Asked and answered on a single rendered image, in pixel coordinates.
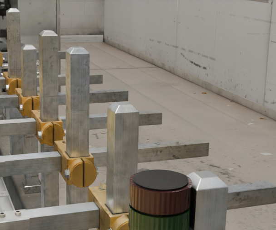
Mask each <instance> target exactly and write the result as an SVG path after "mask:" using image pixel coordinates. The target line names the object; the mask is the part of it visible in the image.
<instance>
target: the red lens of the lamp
mask: <svg viewBox="0 0 276 230"><path fill-rule="evenodd" d="M138 173H139V172H138ZM136 174H137V173H135V174H133V175H132V176H131V177H130V190H129V203H130V205H131V206H132V207H133V208H135V209H136V210H138V211H141V212H144V213H148V214H157V215H169V214H177V213H181V212H183V211H185V210H187V209H188V208H189V207H190V206H191V195H192V181H191V179H190V178H189V177H188V176H186V175H185V176H186V177H187V178H188V180H189V184H188V186H186V187H184V188H182V189H180V190H175V191H152V190H148V189H144V188H141V187H139V186H137V185H135V184H134V182H133V177H134V176H135V175H136ZM183 175H184V174H183Z"/></svg>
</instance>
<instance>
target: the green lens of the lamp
mask: <svg viewBox="0 0 276 230"><path fill-rule="evenodd" d="M190 211H191V206H190V207H189V208H188V209H187V211H186V212H184V213H182V214H180V215H176V216H171V217H155V216H148V215H145V214H141V213H139V212H137V211H135V210H134V209H133V208H132V206H131V205H130V204H129V229H130V230H189V227H190Z"/></svg>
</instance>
